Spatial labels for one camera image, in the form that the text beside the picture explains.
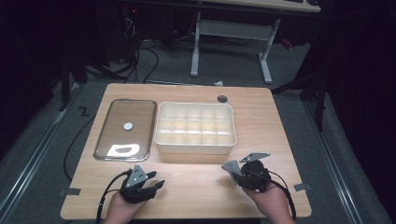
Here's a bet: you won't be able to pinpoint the grey tape piece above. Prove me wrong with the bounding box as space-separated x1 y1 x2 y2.
293 182 312 192
59 187 82 197

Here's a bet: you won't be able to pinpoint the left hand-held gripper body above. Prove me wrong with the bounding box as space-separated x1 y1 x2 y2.
120 163 157 204

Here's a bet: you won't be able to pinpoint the clear plastic box lid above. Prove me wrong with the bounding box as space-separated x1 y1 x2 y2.
93 98 158 162

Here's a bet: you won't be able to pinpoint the person's right hand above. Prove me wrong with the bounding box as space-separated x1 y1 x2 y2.
242 182 296 224

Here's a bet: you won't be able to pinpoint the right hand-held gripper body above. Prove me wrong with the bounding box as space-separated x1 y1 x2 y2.
238 152 272 192

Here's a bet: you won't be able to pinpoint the white divided storage box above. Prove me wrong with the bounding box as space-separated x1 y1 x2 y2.
153 101 237 155

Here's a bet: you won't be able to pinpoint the person's left hand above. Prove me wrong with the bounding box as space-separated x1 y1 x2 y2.
103 191 148 224

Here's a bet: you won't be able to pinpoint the black floor cable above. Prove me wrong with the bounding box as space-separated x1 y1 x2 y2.
63 115 96 182

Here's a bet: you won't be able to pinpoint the metal floor rail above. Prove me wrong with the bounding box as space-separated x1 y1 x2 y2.
302 98 364 224
0 82 82 217

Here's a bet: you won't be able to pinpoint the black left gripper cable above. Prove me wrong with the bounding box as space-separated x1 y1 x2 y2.
95 169 133 224

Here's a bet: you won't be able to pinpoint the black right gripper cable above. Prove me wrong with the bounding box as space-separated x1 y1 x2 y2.
267 170 297 220

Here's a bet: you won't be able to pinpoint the bundle of black floor cables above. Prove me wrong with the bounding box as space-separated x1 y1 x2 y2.
122 38 160 84

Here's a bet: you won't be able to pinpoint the white-legged background desk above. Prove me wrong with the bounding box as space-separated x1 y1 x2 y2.
190 0 321 85

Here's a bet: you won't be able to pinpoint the black stand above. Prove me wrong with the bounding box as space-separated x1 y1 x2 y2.
58 50 90 112
270 69 330 132

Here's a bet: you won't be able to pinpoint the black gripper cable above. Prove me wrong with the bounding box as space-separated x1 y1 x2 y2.
95 169 133 224
267 170 297 220

